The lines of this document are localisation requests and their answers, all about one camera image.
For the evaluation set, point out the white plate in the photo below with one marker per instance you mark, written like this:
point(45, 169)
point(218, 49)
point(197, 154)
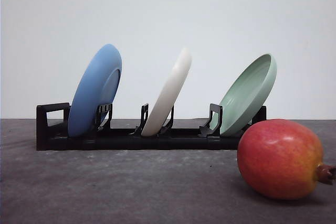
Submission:
point(166, 93)

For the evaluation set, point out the red pomegranate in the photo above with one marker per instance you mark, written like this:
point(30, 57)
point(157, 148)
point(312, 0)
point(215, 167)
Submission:
point(281, 159)

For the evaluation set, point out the green plate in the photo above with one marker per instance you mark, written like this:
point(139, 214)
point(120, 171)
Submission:
point(245, 95)

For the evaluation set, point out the blue plate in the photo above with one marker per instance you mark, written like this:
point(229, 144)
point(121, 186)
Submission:
point(97, 86)

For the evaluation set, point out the black plastic dish rack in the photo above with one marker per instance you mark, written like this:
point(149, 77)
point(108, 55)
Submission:
point(53, 124)

